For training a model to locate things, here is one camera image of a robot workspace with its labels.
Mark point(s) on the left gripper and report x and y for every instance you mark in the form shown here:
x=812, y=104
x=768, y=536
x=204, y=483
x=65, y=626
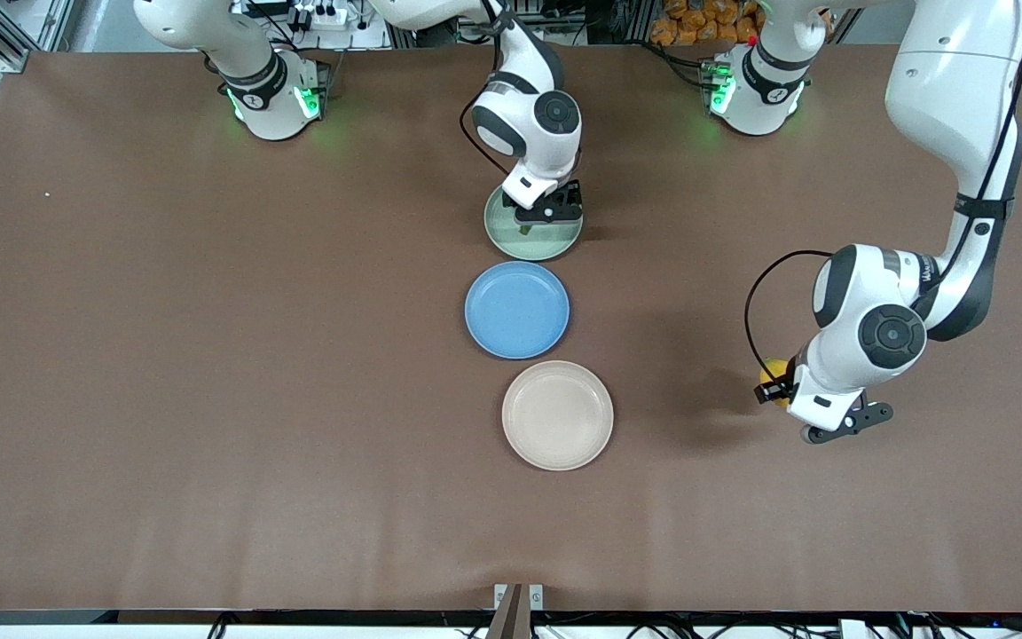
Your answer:
x=774, y=388

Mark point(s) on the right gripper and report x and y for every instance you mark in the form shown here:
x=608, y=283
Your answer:
x=569, y=197

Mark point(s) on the yellow lemon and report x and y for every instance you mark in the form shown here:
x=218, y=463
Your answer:
x=773, y=368

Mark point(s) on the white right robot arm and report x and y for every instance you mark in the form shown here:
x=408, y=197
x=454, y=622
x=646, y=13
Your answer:
x=263, y=98

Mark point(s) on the green round plate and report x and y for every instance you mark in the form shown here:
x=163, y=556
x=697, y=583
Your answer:
x=551, y=244

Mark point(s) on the blue round plate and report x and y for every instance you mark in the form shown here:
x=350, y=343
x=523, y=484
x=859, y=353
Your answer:
x=516, y=311

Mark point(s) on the dark equipment rack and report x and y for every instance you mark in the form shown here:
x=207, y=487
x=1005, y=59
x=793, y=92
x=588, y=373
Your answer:
x=609, y=18

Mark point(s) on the bag of orange items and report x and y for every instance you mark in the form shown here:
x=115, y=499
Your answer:
x=688, y=22

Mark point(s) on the beige round plate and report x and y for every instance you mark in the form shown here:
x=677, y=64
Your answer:
x=557, y=415

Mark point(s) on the white power strip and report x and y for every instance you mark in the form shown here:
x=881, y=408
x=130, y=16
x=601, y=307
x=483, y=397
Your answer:
x=325, y=15

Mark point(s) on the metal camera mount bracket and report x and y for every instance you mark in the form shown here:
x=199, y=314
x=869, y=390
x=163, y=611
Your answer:
x=518, y=612

